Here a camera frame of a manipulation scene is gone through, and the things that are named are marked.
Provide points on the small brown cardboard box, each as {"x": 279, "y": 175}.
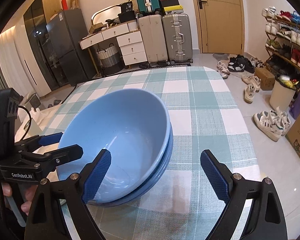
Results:
{"x": 267, "y": 79}

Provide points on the medium blue bowl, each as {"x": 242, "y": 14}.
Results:
{"x": 148, "y": 183}

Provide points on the white drawer dresser desk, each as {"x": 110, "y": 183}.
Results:
{"x": 129, "y": 39}

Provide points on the woven laundry basket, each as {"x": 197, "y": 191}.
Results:
{"x": 110, "y": 59}

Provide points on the green white checked tablecloth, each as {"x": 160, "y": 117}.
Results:
{"x": 204, "y": 115}

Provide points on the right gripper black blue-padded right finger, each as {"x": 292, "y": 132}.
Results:
{"x": 266, "y": 218}

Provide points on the beige suitcase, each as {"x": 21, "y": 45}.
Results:
{"x": 153, "y": 38}

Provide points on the white plastic bag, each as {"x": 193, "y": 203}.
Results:
{"x": 40, "y": 120}

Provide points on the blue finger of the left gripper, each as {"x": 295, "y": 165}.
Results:
{"x": 48, "y": 139}

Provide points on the light blue large bowl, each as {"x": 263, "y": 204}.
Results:
{"x": 133, "y": 125}

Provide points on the dark glass cabinet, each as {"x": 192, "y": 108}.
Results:
{"x": 36, "y": 18}

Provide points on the white trash bin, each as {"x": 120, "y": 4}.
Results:
{"x": 281, "y": 95}

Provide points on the stack of shoe boxes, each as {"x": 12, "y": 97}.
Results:
{"x": 170, "y": 7}

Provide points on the wooden door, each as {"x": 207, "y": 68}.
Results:
{"x": 220, "y": 26}

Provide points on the person's left hand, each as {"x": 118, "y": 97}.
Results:
{"x": 27, "y": 199}

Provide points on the white green sneaker pair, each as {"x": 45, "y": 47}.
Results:
{"x": 274, "y": 123}

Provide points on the oval mirror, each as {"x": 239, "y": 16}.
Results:
{"x": 108, "y": 13}

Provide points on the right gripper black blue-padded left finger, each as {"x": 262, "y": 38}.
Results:
{"x": 46, "y": 220}

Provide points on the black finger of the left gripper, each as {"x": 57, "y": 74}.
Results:
{"x": 50, "y": 160}

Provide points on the wooden shoe rack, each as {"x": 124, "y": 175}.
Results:
{"x": 282, "y": 46}

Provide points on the silver aluminium suitcase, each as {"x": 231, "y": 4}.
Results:
{"x": 178, "y": 37}

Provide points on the black refrigerator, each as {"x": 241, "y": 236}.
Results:
{"x": 66, "y": 30}

